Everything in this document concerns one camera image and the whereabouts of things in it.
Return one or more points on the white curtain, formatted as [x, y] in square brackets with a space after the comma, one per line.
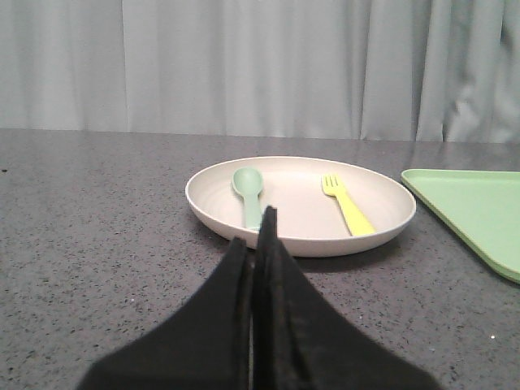
[367, 70]

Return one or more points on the pale green spoon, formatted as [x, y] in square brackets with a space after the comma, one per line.
[247, 182]

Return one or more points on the light green tray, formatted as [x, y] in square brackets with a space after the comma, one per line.
[481, 207]

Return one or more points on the yellow plastic fork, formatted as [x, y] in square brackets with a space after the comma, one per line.
[356, 222]

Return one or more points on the beige round plate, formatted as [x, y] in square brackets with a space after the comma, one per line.
[309, 222]

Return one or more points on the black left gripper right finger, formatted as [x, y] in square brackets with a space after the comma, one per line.
[301, 342]

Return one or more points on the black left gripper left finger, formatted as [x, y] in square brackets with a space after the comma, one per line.
[204, 345]

